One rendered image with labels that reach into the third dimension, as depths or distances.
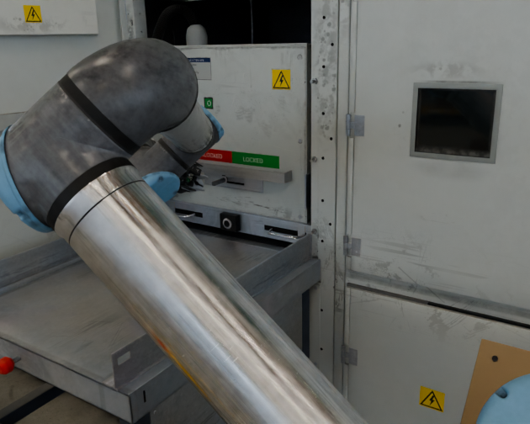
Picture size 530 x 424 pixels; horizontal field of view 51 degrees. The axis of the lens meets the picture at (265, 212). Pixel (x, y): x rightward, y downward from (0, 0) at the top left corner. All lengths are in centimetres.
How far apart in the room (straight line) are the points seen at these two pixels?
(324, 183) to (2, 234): 86
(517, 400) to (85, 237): 46
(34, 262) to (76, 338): 39
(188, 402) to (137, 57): 72
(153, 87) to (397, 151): 75
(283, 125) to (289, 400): 100
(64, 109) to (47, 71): 99
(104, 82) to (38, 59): 99
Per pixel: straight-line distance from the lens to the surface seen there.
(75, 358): 112
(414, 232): 131
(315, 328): 156
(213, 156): 163
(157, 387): 103
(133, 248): 59
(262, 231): 157
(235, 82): 155
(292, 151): 147
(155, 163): 120
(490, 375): 89
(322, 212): 142
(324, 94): 136
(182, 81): 68
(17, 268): 150
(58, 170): 62
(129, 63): 65
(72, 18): 164
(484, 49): 121
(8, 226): 161
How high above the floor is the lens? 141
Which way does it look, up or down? 17 degrees down
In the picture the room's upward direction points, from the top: 1 degrees counter-clockwise
